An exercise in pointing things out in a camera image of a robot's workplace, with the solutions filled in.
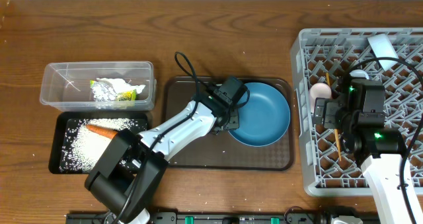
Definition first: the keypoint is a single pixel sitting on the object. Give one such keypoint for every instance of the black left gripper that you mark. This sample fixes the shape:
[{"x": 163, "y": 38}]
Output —
[{"x": 236, "y": 123}]

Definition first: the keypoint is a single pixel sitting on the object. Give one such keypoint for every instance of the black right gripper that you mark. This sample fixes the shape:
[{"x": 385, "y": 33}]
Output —
[{"x": 331, "y": 107}]

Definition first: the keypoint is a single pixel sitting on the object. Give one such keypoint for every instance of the wooden chopstick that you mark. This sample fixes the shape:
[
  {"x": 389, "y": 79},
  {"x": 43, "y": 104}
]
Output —
[{"x": 335, "y": 130}]

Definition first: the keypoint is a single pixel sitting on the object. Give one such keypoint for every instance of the pink cup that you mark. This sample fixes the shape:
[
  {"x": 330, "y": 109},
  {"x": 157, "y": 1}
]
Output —
[{"x": 318, "y": 90}]

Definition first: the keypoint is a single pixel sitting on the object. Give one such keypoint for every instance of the dark blue plate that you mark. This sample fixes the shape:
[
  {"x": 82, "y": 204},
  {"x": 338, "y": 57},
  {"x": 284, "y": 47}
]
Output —
[{"x": 265, "y": 117}]

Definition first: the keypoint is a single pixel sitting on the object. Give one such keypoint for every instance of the light blue cup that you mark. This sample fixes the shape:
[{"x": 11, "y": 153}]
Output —
[{"x": 359, "y": 74}]

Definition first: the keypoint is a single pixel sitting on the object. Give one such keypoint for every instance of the light blue rice bowl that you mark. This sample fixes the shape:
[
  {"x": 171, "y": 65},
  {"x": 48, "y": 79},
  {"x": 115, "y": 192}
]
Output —
[{"x": 382, "y": 47}]

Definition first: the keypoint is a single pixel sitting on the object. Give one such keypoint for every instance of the brown sausage piece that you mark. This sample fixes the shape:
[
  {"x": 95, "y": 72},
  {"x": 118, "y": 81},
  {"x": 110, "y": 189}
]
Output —
[{"x": 105, "y": 132}]

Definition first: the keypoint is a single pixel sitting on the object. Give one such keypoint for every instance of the yellow snack wrapper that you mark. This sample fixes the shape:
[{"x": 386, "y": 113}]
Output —
[{"x": 114, "y": 90}]

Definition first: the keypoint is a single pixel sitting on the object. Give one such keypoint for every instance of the pile of white rice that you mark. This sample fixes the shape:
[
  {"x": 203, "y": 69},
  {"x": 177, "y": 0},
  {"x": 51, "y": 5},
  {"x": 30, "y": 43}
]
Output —
[{"x": 82, "y": 148}]

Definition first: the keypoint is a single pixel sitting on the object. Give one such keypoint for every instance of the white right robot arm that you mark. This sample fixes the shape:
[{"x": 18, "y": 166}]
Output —
[{"x": 379, "y": 152}]

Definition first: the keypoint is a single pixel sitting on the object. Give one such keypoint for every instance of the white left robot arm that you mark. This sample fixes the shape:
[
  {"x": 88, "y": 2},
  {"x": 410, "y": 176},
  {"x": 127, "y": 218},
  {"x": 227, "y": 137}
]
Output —
[{"x": 130, "y": 169}]

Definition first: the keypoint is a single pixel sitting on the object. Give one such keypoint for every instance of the grey dishwasher rack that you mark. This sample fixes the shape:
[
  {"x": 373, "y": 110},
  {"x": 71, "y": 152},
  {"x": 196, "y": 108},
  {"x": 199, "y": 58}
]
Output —
[{"x": 334, "y": 50}]

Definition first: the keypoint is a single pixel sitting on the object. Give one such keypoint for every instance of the black waste tray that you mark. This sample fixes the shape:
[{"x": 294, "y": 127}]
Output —
[{"x": 61, "y": 124}]

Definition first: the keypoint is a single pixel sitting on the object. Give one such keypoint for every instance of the clear plastic waste bin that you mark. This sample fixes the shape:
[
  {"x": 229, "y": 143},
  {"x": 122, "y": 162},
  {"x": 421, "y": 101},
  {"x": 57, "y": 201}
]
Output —
[{"x": 67, "y": 86}]

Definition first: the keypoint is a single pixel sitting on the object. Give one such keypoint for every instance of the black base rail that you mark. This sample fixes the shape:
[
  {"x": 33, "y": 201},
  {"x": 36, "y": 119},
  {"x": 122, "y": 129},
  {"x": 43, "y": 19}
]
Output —
[{"x": 293, "y": 215}]

